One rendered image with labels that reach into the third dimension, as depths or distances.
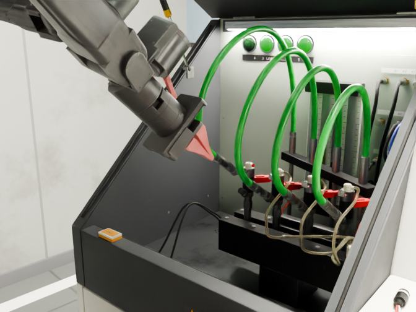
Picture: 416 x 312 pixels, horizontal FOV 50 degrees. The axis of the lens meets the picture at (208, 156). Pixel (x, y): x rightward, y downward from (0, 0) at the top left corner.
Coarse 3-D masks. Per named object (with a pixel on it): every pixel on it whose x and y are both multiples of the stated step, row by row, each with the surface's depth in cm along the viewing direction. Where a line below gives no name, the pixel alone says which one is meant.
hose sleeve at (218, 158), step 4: (216, 152) 94; (216, 156) 93; (220, 156) 94; (216, 160) 94; (220, 160) 94; (224, 160) 95; (220, 164) 95; (224, 164) 96; (228, 164) 97; (232, 164) 98; (228, 168) 97; (232, 168) 98; (232, 172) 99
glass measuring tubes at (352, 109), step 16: (320, 80) 116; (320, 96) 118; (352, 96) 110; (320, 112) 119; (352, 112) 111; (320, 128) 120; (352, 128) 113; (352, 144) 115; (352, 160) 116; (320, 208) 122
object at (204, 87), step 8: (240, 32) 94; (248, 32) 94; (256, 32) 98; (272, 32) 102; (232, 40) 91; (240, 40) 93; (280, 40) 105; (224, 48) 90; (224, 56) 90; (288, 56) 109; (216, 64) 88; (288, 64) 110; (208, 72) 88; (288, 72) 112; (208, 80) 87; (200, 96) 87; (296, 104) 115; (200, 112) 87; (296, 112) 116; (200, 120) 87; (296, 120) 117
